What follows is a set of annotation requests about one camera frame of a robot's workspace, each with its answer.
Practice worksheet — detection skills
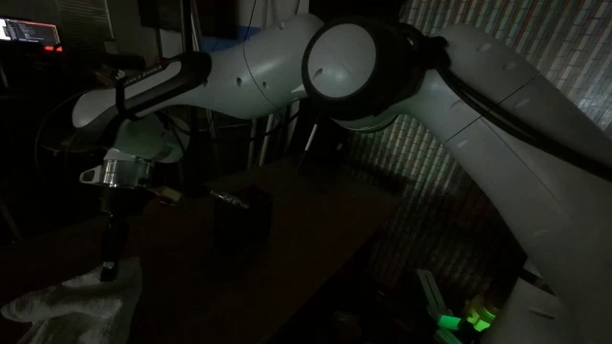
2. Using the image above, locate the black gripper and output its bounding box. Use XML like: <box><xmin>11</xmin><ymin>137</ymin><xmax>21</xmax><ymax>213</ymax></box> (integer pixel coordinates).
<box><xmin>97</xmin><ymin>183</ymin><xmax>151</xmax><ymax>284</ymax></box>

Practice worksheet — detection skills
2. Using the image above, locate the white terry towel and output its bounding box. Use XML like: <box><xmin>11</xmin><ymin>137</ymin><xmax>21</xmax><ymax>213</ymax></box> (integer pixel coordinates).
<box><xmin>0</xmin><ymin>253</ymin><xmax>145</xmax><ymax>344</ymax></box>

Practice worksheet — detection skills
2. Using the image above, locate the black box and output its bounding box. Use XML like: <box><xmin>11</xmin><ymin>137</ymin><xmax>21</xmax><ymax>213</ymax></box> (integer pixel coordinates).
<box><xmin>210</xmin><ymin>185</ymin><xmax>275</xmax><ymax>250</ymax></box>

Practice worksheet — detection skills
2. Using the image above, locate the lit computer monitor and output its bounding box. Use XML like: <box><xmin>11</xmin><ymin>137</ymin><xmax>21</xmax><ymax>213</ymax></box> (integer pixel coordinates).
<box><xmin>0</xmin><ymin>16</ymin><xmax>63</xmax><ymax>47</ymax></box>

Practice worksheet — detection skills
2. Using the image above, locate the green glowing clamp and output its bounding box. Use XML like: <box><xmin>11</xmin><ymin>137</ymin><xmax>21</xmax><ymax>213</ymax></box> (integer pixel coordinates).
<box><xmin>436</xmin><ymin>301</ymin><xmax>503</xmax><ymax>339</ymax></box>

